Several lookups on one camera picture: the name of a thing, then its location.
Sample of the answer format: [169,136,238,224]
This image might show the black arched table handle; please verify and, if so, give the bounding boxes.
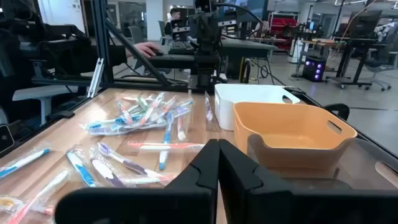
[323,103,351,122]

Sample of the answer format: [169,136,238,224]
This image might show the white plastic bin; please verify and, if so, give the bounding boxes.
[213,83,301,131]

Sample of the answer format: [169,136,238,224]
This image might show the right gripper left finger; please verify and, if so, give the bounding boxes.
[54,139,220,224]

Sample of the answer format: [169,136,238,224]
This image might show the black PC tower purple lights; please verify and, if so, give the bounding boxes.
[301,55,327,83]

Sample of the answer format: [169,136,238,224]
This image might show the dark translucent plastic bin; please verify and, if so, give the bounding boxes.
[247,134,398,191]

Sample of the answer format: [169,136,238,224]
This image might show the black device white logo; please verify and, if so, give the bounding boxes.
[0,124,15,154]

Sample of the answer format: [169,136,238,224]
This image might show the black monitor back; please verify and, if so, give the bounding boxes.
[347,9,384,40]

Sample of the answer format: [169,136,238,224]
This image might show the black standing desk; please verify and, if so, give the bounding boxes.
[325,37,389,91]

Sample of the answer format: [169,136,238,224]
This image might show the white round bin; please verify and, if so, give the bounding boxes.
[287,39,304,65]

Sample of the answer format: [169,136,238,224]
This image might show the black office chair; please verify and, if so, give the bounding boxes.
[363,30,398,92]

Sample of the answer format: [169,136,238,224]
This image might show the black keyboard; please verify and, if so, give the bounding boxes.
[167,40,197,55]

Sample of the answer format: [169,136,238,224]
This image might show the person's hand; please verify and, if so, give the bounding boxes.
[126,42,161,59]

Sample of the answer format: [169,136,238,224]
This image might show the grey desk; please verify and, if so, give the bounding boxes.
[148,39,279,71]

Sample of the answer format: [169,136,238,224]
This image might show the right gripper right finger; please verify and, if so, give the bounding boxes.
[218,139,398,224]

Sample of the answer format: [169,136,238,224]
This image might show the silver frame brace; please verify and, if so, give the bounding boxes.
[86,57,105,99]

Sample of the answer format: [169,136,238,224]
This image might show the person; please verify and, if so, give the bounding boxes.
[0,12,129,94]
[164,7,182,37]

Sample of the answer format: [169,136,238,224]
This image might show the green toothbrush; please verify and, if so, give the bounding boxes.
[136,95,150,110]

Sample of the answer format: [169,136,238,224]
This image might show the orange plastic bin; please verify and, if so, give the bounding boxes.
[233,101,358,171]

